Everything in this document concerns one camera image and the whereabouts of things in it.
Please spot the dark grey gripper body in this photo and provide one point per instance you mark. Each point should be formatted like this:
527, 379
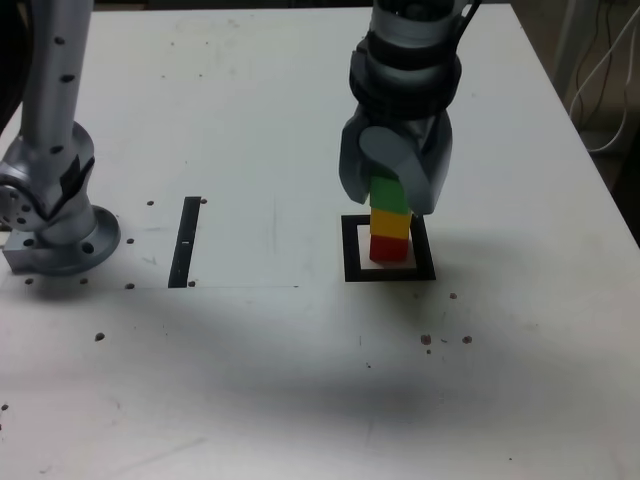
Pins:
412, 129

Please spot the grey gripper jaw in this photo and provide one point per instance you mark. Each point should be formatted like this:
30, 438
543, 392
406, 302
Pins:
352, 170
422, 185

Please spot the green cube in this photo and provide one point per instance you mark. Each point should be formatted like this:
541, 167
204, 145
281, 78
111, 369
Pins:
387, 195

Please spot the yellow cube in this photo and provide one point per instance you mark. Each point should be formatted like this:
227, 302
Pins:
387, 222

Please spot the black tape square outline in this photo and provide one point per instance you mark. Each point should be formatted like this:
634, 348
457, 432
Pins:
390, 275

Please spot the red cube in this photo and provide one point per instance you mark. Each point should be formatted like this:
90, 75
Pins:
387, 249

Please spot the black tape strip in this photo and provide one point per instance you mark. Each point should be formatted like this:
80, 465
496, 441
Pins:
184, 240

